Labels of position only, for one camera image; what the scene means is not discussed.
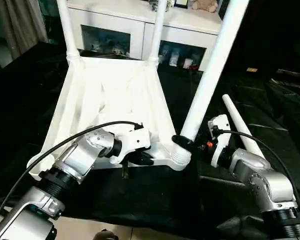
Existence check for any white plastic table top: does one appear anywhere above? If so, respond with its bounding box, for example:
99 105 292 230
26 54 193 181

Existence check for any white plastic table leg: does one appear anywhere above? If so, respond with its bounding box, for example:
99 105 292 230
149 0 169 65
221 94 266 159
55 0 80 60
170 0 251 172

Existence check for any black shiny mat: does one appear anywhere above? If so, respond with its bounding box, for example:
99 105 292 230
0 41 300 238

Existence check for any white printed mug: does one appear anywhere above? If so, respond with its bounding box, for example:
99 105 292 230
170 51 181 67

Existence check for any brown rounded object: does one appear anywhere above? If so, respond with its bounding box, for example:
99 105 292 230
94 229 117 240

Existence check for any long black bar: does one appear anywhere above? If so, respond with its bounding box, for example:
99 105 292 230
276 69 300 82

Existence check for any dark cluttered bundle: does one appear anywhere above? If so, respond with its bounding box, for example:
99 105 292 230
149 0 171 12

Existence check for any beige teddy bear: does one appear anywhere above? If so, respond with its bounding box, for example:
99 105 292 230
191 0 219 13

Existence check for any white sideboard cabinet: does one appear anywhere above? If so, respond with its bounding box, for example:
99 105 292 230
66 0 225 72

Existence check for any beige curtain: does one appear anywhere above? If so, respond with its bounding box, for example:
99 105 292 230
0 0 49 76

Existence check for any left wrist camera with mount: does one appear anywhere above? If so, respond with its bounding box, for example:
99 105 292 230
109 121 151 165

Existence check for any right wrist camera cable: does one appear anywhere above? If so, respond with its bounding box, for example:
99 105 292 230
213 126 300 216

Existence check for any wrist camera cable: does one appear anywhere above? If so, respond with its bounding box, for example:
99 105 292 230
0 120 144 227
213 126 300 216

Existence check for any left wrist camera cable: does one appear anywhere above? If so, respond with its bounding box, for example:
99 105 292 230
0 120 144 227

